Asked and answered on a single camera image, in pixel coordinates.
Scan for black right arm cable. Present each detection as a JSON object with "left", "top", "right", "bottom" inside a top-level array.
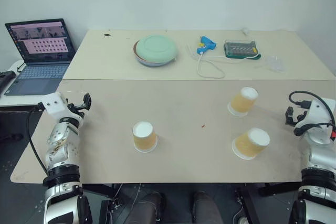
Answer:
[{"left": 288, "top": 91, "right": 332, "bottom": 137}]

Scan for white glue gun cord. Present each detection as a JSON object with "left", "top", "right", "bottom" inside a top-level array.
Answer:
[{"left": 196, "top": 52, "right": 263, "bottom": 79}]

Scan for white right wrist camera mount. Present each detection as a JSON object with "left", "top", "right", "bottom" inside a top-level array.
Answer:
[{"left": 301, "top": 97, "right": 336, "bottom": 130}]

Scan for black device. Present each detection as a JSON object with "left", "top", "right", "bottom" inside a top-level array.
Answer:
[{"left": 0, "top": 71, "right": 17, "bottom": 91}]

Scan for white side table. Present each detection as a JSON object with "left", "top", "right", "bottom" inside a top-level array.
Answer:
[{"left": 0, "top": 59, "right": 69, "bottom": 108}]

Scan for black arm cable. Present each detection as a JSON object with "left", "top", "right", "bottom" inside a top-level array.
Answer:
[
  {"left": 288, "top": 91, "right": 332, "bottom": 137},
  {"left": 27, "top": 101, "right": 50, "bottom": 176}
]

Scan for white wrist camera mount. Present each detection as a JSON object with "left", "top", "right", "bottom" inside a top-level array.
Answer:
[
  {"left": 41, "top": 92, "right": 82, "bottom": 123},
  {"left": 301, "top": 97, "right": 336, "bottom": 130}
]

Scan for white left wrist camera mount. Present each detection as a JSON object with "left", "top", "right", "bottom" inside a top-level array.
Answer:
[{"left": 41, "top": 92, "right": 82, "bottom": 123}]

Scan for grey laptop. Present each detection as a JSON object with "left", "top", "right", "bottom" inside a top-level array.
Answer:
[{"left": 4, "top": 18, "right": 77, "bottom": 97}]

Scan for dark rounded shape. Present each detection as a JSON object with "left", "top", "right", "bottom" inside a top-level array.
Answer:
[
  {"left": 192, "top": 190, "right": 224, "bottom": 224},
  {"left": 125, "top": 191, "right": 165, "bottom": 224}
]

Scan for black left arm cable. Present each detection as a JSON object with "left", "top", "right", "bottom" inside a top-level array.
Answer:
[{"left": 27, "top": 101, "right": 50, "bottom": 176}]

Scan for green screwdriver bit box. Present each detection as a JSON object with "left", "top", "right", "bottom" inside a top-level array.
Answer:
[{"left": 223, "top": 39, "right": 263, "bottom": 60}]

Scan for thin white cable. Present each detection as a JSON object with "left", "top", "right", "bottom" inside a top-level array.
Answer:
[{"left": 109, "top": 183, "right": 144, "bottom": 224}]

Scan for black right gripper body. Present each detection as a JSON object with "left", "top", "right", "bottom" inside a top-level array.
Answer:
[{"left": 291, "top": 115, "right": 312, "bottom": 131}]

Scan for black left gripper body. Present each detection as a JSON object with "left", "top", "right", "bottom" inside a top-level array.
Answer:
[{"left": 67, "top": 100, "right": 86, "bottom": 119}]

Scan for clear plastic bag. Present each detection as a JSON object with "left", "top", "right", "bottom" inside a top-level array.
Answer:
[{"left": 256, "top": 55, "right": 286, "bottom": 73}]

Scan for mint green plate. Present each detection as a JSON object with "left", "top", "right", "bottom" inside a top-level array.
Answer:
[{"left": 136, "top": 34, "right": 179, "bottom": 64}]

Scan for translucent glue sticks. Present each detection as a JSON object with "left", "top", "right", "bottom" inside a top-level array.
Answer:
[{"left": 186, "top": 44, "right": 197, "bottom": 60}]

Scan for yellow ribbed paper cup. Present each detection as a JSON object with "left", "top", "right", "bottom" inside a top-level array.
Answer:
[
  {"left": 231, "top": 127, "right": 271, "bottom": 161},
  {"left": 132, "top": 121, "right": 159, "bottom": 153},
  {"left": 227, "top": 87, "right": 259, "bottom": 117}
]

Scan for blue hot glue gun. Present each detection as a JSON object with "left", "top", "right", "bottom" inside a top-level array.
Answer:
[{"left": 197, "top": 36, "right": 218, "bottom": 55}]

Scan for light blue plate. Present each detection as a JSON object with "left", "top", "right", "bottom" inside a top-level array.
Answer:
[{"left": 135, "top": 55, "right": 177, "bottom": 68}]

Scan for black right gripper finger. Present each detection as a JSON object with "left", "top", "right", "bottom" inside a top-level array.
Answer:
[
  {"left": 296, "top": 110, "right": 309, "bottom": 123},
  {"left": 285, "top": 106, "right": 296, "bottom": 127}
]

